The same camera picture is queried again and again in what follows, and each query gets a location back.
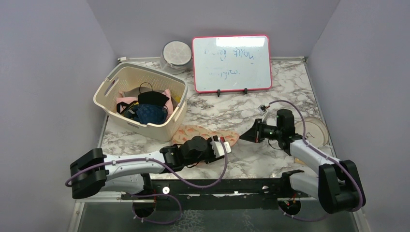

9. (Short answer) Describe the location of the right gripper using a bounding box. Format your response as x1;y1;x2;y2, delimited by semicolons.
240;118;282;143

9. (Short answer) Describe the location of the floral mesh laundry bag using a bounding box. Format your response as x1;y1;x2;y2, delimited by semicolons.
171;125;240;146

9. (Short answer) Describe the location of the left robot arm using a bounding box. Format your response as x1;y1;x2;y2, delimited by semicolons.
65;136;232;199

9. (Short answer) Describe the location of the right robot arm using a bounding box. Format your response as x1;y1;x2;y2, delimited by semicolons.
240;109;366;214

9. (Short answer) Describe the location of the black bra in basket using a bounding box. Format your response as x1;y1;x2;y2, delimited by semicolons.
137;82;170;107

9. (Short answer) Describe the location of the cream plastic laundry basket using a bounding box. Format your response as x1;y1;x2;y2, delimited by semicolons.
93;63;188;141

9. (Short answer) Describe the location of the small yellow notepad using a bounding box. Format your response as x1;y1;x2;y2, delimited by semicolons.
294;158;306;165

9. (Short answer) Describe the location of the blue lace garment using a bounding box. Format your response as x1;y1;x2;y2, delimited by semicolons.
124;104;168;125

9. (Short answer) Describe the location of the round white disc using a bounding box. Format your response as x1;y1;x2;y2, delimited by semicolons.
305;117;329;147

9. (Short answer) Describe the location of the pink framed whiteboard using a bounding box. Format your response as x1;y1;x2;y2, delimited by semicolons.
192;34;272;93

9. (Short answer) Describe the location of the pink garment in basket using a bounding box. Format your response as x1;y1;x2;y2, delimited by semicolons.
116;87;177;117

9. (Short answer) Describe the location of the white round mesh container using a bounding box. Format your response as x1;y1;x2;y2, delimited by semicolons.
160;41;192;75

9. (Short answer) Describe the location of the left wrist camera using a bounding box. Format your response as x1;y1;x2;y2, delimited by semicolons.
210;136;232;159

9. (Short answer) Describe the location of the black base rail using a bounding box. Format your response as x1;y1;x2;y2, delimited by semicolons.
76;178;321;218

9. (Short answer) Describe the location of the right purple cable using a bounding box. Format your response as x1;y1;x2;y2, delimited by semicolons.
261;100;366;222

